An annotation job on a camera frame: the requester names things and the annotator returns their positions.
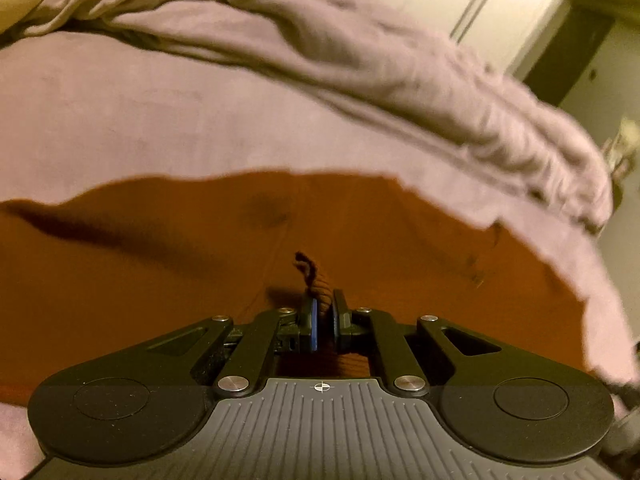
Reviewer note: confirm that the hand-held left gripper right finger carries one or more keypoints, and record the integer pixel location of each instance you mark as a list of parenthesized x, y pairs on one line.
[(342, 317)]

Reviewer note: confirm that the purple bed sheet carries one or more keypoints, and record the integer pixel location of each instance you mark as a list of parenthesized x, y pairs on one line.
[(125, 120)]

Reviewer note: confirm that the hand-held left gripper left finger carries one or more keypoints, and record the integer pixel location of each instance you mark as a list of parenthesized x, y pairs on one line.
[(314, 327)]

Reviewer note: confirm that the crumpled purple blanket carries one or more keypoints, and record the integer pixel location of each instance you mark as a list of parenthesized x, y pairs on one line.
[(350, 55)]

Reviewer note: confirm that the dark door frame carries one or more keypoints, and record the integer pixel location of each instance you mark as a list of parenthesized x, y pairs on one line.
[(570, 55)]

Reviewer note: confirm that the rust orange knit sweater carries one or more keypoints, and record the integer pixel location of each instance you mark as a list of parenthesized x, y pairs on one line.
[(150, 285)]

